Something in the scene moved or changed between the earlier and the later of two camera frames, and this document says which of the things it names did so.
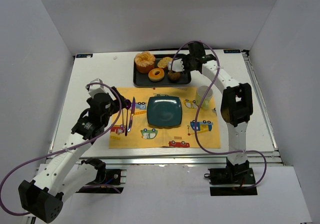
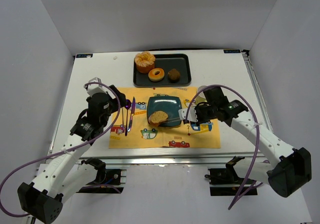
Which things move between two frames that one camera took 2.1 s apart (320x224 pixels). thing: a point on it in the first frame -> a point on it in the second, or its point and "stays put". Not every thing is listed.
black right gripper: x=186 y=64 -> x=198 y=113
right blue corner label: x=232 y=51 stays put
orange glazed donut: x=156 y=74 stays put
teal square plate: x=164 y=111 stays put
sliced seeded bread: x=163 y=63 -> x=155 y=118
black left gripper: x=118 y=100 stays put
